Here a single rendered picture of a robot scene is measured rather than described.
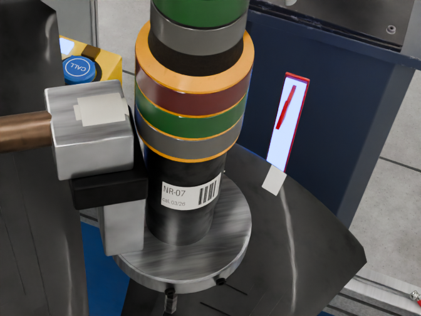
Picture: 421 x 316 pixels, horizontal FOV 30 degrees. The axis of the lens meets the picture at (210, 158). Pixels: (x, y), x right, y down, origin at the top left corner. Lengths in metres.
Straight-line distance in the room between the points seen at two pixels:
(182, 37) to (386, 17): 0.89
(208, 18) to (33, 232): 0.25
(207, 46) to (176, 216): 0.10
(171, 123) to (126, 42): 2.20
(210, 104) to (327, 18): 0.84
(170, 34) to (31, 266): 0.25
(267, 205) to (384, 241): 1.45
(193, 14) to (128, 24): 2.29
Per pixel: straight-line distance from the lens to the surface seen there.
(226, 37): 0.26
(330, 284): 0.70
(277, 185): 0.73
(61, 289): 0.48
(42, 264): 0.48
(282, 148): 0.86
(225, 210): 0.38
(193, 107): 0.28
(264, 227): 0.69
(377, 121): 1.25
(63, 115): 0.30
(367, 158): 1.33
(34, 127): 0.30
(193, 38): 0.26
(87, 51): 0.95
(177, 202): 0.33
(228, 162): 0.72
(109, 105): 0.30
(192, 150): 0.30
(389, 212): 2.20
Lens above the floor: 1.75
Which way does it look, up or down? 53 degrees down
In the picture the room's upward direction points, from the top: 8 degrees clockwise
